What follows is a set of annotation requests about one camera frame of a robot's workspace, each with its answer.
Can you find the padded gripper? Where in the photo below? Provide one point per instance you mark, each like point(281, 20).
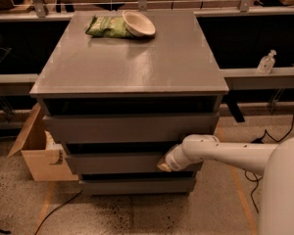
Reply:
point(171, 161)

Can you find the grey drawer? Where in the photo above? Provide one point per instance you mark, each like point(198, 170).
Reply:
point(138, 183)
point(124, 129)
point(116, 158)

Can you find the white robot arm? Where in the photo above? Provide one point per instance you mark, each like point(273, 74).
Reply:
point(273, 162)

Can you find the grey bottom drawer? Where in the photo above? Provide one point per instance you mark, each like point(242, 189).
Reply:
point(138, 183)

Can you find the grey top drawer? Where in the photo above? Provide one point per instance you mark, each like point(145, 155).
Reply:
point(124, 129)

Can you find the grey drawer cabinet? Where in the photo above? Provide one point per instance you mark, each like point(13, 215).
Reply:
point(172, 73)

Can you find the black power adapter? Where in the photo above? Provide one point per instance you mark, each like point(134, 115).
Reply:
point(258, 141)

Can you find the cardboard box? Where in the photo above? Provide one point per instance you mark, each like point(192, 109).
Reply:
point(45, 159)

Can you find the clear sanitizer pump bottle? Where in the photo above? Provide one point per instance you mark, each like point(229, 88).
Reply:
point(267, 62)

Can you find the white bowl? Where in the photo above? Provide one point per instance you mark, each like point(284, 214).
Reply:
point(138, 24)

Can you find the green snack bag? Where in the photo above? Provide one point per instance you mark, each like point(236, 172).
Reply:
point(108, 26)

